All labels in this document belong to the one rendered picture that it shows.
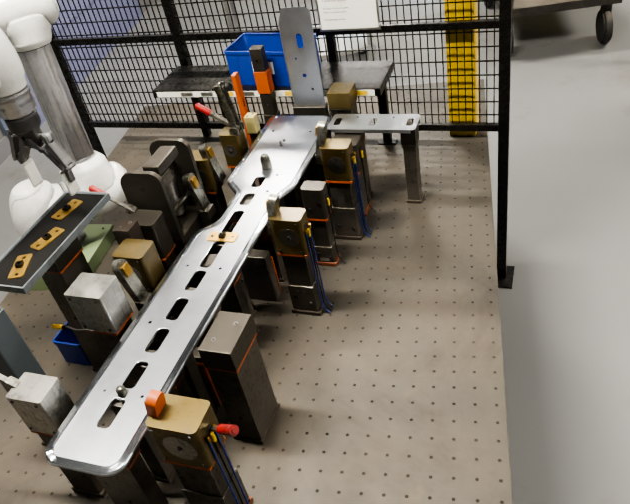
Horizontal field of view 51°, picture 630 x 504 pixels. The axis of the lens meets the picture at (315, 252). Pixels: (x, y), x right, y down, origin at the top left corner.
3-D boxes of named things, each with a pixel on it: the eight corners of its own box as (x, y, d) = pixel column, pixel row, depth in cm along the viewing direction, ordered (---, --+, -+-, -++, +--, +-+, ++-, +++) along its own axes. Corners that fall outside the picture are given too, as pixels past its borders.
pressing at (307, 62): (325, 105, 226) (308, 7, 205) (294, 105, 230) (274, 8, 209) (325, 104, 227) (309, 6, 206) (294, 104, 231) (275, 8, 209)
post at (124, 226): (174, 338, 194) (127, 231, 169) (159, 336, 196) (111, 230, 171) (181, 325, 198) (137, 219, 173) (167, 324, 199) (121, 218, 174)
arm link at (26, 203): (20, 238, 228) (-8, 185, 214) (71, 216, 234) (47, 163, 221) (32, 261, 216) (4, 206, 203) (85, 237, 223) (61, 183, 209)
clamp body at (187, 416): (252, 537, 143) (207, 439, 120) (195, 524, 147) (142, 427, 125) (266, 501, 149) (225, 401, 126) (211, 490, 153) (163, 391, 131)
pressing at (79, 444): (130, 483, 124) (127, 478, 123) (34, 461, 132) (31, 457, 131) (335, 117, 221) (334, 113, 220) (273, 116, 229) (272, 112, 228)
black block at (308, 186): (345, 268, 206) (331, 191, 187) (315, 266, 209) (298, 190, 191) (349, 257, 209) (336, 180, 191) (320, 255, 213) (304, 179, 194)
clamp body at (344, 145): (369, 242, 214) (356, 150, 192) (334, 240, 218) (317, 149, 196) (374, 230, 218) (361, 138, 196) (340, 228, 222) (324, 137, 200)
